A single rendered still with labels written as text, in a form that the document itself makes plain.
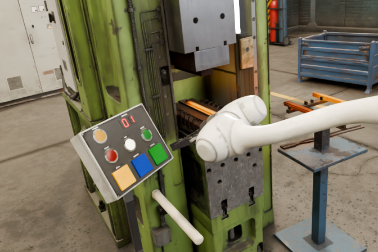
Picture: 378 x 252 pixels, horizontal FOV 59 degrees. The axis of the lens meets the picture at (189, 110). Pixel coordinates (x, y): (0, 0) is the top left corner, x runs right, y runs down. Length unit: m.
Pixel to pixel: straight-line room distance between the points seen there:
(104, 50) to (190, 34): 0.59
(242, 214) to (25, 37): 5.36
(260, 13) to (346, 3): 8.31
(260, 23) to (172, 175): 0.99
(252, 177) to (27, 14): 5.39
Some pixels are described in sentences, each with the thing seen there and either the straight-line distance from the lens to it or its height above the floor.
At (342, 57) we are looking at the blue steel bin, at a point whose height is 0.46.
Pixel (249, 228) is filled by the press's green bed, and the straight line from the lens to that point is 2.21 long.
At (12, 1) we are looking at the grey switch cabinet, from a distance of 6.59.
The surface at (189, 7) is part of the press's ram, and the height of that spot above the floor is 1.57.
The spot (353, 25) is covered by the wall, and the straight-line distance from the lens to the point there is 10.20.
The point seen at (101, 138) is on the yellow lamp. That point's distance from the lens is 1.30.
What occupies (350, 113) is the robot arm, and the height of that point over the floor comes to 1.30.
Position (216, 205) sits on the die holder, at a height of 0.55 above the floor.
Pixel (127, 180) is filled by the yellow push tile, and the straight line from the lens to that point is 1.31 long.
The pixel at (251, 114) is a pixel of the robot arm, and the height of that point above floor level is 1.26.
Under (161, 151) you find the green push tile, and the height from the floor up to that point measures 1.01.
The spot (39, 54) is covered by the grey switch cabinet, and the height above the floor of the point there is 0.79.
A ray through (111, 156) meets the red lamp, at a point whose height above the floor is 1.09.
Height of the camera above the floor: 1.65
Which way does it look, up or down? 20 degrees down
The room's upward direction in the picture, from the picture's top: 6 degrees counter-clockwise
